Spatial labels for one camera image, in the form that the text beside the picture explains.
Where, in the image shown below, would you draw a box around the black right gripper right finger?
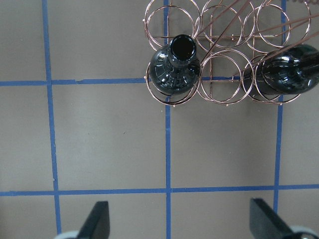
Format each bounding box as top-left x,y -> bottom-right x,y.
249,198 -> 299,239

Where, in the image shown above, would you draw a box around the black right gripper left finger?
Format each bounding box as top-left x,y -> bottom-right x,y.
77,201 -> 110,239

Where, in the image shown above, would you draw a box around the dark wine bottle far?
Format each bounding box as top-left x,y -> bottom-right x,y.
242,44 -> 319,96

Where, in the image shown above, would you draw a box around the dark wine bottle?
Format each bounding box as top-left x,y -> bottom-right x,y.
242,44 -> 319,96
149,34 -> 201,96

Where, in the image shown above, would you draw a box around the dark wine bottle near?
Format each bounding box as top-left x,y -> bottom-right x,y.
149,34 -> 201,96

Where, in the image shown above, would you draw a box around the copper wire wine basket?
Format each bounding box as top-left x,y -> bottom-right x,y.
143,0 -> 318,106

